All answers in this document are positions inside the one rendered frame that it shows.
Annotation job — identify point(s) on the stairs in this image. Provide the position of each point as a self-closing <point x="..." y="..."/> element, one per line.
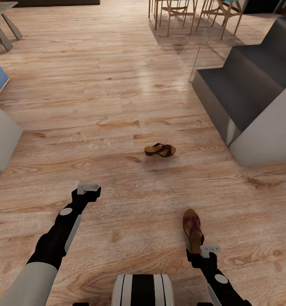
<point x="240" y="68"/>

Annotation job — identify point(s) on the coffee table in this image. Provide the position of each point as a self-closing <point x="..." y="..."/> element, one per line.
<point x="4" y="6"/>

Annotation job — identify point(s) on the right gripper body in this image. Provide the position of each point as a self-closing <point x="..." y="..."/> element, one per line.
<point x="199" y="262"/>

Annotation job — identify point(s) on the sandal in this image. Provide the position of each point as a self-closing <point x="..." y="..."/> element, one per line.
<point x="191" y="224"/>
<point x="160" y="149"/>

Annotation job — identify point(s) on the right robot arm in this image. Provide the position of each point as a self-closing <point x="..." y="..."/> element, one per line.
<point x="220" y="290"/>

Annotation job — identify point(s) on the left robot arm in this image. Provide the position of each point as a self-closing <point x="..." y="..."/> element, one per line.
<point x="33" y="285"/>

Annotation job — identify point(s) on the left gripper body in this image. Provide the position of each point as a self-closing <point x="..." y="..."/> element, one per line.
<point x="89" y="196"/>

